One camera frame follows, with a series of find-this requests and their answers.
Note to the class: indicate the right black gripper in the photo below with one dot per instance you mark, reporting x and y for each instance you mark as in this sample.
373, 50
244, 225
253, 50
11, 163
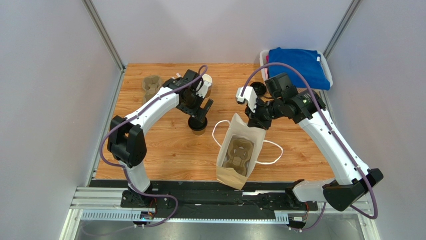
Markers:
256, 116

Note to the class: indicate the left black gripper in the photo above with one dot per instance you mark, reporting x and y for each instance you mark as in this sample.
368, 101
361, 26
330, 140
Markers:
198, 111

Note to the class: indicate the black plastic cup lid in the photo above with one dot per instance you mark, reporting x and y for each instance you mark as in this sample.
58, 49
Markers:
197, 125

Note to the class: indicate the single paper coffee cup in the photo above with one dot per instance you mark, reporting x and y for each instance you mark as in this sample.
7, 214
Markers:
198, 132

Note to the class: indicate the stack of paper cups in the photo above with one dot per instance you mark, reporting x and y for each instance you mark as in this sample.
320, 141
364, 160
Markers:
207, 86

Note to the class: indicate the brown paper bag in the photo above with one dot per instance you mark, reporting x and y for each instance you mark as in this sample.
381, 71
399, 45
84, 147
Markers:
239, 129

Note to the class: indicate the cardboard cup carrier tray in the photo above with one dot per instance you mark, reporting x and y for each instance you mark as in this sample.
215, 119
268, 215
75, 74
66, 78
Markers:
151, 85

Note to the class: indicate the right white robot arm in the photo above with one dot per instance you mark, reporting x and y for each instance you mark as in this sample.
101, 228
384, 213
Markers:
352, 176

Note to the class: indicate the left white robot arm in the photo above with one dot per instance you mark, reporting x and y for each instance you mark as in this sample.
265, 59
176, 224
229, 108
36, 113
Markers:
126, 138

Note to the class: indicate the stack of black lids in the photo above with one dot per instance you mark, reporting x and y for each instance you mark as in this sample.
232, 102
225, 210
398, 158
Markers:
259, 88

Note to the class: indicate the white plastic basket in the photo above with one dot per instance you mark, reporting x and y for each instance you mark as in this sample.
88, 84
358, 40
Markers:
328, 75

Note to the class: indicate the blue folded towel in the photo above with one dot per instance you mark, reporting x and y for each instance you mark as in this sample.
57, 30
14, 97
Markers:
299, 66

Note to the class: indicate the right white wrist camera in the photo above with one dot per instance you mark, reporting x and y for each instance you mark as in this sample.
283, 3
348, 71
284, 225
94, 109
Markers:
249, 97

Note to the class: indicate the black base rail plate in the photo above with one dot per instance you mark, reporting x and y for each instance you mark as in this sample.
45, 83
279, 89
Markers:
211, 200

